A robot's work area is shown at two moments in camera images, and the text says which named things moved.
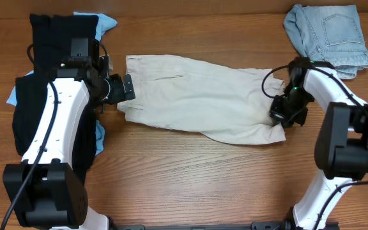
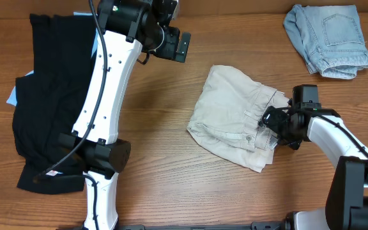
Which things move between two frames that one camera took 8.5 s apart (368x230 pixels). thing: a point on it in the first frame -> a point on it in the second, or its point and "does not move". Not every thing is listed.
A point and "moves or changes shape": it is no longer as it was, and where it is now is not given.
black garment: [52, 36] does not move
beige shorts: [229, 104] moves or changes shape
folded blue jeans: [332, 34] does not move
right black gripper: [277, 110] -> [275, 121]
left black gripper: [128, 87] -> [182, 46]
